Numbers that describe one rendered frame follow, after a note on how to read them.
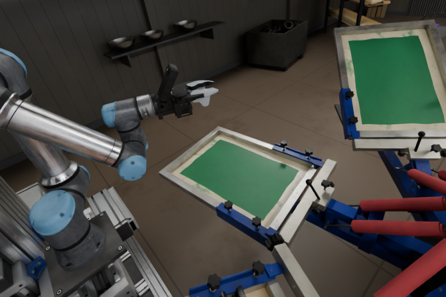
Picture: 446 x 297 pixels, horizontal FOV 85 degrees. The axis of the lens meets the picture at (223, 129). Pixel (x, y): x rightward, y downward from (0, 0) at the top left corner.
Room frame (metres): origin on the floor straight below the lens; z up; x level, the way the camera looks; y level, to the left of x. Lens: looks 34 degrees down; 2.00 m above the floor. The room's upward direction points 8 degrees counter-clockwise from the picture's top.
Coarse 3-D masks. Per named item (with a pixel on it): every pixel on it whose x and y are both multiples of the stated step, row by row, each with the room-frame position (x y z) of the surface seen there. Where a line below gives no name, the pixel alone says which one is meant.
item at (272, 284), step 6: (264, 282) 0.39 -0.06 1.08; (270, 282) 0.39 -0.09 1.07; (276, 282) 0.39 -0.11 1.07; (252, 288) 0.38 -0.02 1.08; (258, 288) 0.38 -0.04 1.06; (270, 288) 0.37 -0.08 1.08; (276, 288) 0.37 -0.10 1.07; (270, 294) 0.36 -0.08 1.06; (276, 294) 0.35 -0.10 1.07; (282, 294) 0.35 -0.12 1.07
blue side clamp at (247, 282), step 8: (240, 272) 0.41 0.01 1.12; (248, 272) 0.42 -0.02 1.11; (264, 272) 0.42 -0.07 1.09; (224, 280) 0.39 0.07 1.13; (232, 280) 0.39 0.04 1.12; (240, 280) 0.39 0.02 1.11; (248, 280) 0.39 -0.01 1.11; (256, 280) 0.39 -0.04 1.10; (264, 280) 0.39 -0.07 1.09; (192, 288) 0.37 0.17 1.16; (200, 288) 0.37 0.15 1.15; (208, 288) 0.37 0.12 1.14; (224, 288) 0.37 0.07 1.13; (232, 288) 0.37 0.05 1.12; (192, 296) 0.35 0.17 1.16; (200, 296) 0.35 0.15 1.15; (208, 296) 0.35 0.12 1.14; (216, 296) 0.35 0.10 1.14
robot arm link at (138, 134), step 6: (138, 126) 0.68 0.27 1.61; (120, 132) 0.66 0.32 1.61; (126, 132) 0.65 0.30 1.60; (132, 132) 0.66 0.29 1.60; (138, 132) 0.67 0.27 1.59; (126, 138) 0.64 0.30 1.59; (132, 138) 0.63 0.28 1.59; (138, 138) 0.64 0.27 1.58; (144, 138) 0.67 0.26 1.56; (144, 144) 0.63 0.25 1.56
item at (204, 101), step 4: (208, 88) 0.73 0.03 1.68; (212, 88) 0.72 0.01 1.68; (192, 92) 0.71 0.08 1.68; (196, 92) 0.71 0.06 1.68; (200, 92) 0.71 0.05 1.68; (204, 92) 0.71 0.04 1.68; (208, 92) 0.71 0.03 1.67; (212, 92) 0.71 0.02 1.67; (204, 96) 0.70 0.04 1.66; (208, 96) 0.71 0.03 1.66; (196, 100) 0.71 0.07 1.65; (200, 100) 0.71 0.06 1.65; (204, 100) 0.71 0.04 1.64; (208, 100) 0.72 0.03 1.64; (204, 104) 0.72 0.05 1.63; (208, 104) 0.72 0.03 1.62
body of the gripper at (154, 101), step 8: (176, 88) 0.74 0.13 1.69; (184, 88) 0.74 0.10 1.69; (152, 96) 0.70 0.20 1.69; (176, 96) 0.70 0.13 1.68; (160, 104) 0.70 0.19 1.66; (168, 104) 0.71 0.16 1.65; (176, 104) 0.69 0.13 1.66; (184, 104) 0.70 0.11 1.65; (160, 112) 0.70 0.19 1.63; (168, 112) 0.71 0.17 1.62; (176, 112) 0.70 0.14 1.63; (184, 112) 0.71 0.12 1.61
